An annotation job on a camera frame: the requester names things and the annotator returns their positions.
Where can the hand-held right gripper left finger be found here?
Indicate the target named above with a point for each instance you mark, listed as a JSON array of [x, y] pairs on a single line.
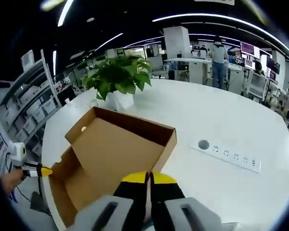
[[106, 214]]

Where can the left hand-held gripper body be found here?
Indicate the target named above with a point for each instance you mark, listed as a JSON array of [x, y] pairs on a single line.
[[17, 154]]

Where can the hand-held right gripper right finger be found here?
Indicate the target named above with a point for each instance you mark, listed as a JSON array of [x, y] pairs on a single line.
[[183, 214]]

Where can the brown cardboard shoe box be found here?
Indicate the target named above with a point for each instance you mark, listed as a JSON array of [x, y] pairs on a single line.
[[106, 144]]

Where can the small white cup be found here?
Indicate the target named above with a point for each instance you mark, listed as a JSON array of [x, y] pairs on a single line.
[[68, 101]]

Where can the white flush power strip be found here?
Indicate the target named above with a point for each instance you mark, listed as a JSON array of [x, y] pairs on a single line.
[[231, 156]]

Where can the green plant in white pot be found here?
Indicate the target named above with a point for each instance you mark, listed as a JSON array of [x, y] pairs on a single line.
[[118, 72]]

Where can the white office desk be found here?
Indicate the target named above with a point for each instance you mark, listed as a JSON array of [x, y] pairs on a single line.
[[197, 69]]

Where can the white square pillar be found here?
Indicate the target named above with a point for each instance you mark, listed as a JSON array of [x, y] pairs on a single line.
[[177, 43]]

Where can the purple lit monitor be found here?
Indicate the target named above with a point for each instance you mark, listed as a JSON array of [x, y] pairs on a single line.
[[250, 49]]

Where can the long ceiling light strip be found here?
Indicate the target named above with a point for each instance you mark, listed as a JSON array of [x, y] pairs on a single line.
[[163, 18]]

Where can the ceiling air conditioner unit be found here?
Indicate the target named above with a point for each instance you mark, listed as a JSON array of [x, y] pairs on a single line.
[[214, 1]]

